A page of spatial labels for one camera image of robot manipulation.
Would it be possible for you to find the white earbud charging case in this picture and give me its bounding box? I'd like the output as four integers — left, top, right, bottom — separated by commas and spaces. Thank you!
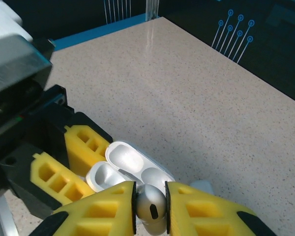
85, 140, 176, 195

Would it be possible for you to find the white wireless earbud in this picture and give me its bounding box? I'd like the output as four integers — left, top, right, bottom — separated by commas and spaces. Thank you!
136, 183, 168, 236

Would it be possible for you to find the aluminium frame post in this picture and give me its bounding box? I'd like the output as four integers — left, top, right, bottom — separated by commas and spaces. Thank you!
145, 0, 160, 22

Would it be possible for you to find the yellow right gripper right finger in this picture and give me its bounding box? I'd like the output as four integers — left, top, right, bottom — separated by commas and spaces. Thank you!
164, 180, 278, 236

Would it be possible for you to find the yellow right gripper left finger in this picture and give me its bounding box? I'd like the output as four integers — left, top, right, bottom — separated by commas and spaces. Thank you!
33, 181, 138, 236

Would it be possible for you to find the wide aluminium base rail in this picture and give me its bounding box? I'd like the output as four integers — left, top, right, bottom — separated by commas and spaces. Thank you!
0, 196, 17, 236

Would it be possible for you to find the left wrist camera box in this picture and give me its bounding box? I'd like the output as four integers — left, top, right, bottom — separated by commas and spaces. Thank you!
0, 0, 56, 121

